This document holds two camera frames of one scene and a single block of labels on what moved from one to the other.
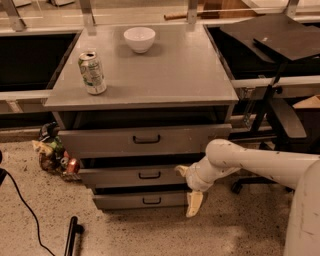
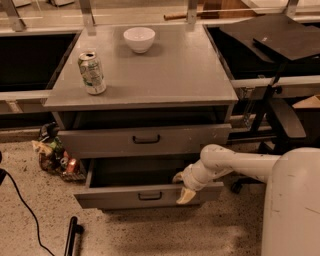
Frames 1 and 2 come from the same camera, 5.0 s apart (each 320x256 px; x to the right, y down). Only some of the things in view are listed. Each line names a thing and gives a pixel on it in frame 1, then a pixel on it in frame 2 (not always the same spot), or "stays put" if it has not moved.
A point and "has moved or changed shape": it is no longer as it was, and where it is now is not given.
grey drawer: [133, 177] has moved or changed shape
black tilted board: [278, 37] stays put
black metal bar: [74, 230] stays put
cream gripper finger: [194, 202] -> [185, 196]
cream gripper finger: [183, 169] -> [178, 177]
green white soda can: [92, 73] stays put
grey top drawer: [143, 141] stays put
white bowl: [140, 39] stays put
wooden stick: [201, 15] stays put
